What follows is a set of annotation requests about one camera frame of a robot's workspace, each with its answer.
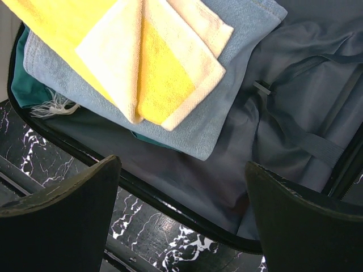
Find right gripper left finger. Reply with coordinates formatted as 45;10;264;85
1;155;121;271

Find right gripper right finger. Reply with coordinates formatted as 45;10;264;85
245;161;362;271

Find pink and teal kids suitcase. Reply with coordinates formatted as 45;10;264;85
9;1;362;253

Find teal cloth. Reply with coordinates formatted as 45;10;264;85
10;27;171;150

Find yellow towel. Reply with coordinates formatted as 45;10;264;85
6;0;233;131

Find blue cloth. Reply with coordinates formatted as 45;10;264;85
23;1;287;160

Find black marble pattern mat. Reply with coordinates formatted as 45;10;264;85
1;101;267;271

